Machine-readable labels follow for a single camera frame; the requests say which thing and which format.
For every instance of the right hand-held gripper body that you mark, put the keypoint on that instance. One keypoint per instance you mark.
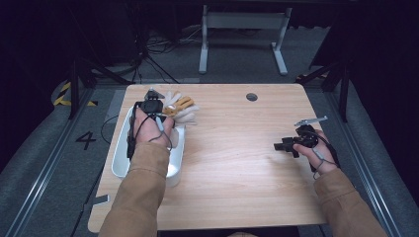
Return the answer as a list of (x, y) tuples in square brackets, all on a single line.
[(307, 138)]

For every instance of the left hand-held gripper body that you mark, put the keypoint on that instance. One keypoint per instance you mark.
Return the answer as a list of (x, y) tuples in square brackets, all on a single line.
[(152, 104)]

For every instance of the cream knit glove tan fingertips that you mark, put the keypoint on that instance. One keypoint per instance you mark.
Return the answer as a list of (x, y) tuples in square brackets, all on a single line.
[(180, 102), (187, 115)]

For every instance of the white plastic bin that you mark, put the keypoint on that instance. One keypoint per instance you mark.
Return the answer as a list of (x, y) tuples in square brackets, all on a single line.
[(120, 164)]

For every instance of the person's left hand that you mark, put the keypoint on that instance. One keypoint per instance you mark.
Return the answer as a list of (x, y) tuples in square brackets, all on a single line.
[(150, 130)]

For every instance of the person's right hand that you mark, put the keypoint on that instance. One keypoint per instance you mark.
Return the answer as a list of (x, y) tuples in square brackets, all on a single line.
[(324, 158)]

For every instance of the grey table grommet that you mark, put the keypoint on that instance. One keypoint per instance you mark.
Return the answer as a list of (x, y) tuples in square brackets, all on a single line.
[(251, 97)]

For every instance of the black tripod stand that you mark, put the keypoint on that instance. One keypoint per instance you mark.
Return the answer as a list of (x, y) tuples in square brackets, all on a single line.
[(74, 89), (343, 89)]

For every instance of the yellow black hazard tape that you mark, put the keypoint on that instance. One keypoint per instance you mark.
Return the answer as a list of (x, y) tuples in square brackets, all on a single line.
[(62, 97)]

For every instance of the grey tape strip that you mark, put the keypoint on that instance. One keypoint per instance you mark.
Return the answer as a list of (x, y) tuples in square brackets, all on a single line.
[(100, 199)]

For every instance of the white metal table frame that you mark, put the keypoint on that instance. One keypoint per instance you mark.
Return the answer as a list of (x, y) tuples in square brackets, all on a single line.
[(243, 20)]

